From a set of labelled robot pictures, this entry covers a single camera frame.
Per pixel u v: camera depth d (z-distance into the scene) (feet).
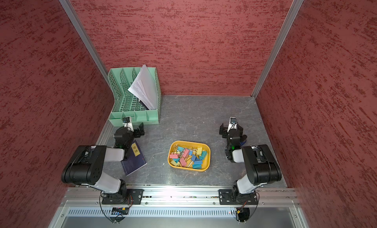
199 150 2.92
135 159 2.80
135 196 2.43
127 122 2.59
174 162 2.73
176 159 2.72
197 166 2.73
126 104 3.49
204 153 2.86
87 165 1.51
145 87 3.21
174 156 2.77
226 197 2.43
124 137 2.28
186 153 2.84
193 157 2.86
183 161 2.78
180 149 2.92
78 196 2.49
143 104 3.17
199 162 2.77
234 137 2.31
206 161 2.82
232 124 2.55
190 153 2.90
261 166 1.49
